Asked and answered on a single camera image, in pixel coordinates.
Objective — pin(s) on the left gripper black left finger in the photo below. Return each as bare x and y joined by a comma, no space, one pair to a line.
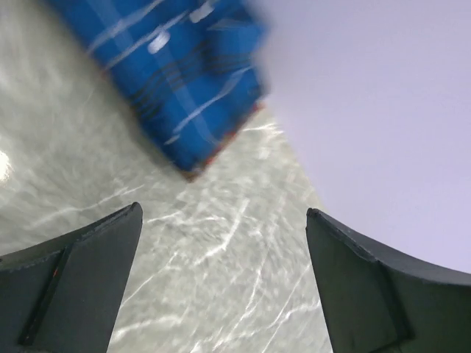
64,294

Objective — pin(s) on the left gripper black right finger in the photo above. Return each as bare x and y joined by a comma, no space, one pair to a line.
378,299

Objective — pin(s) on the blue plaid long sleeve shirt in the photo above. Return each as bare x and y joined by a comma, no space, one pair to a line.
187,68

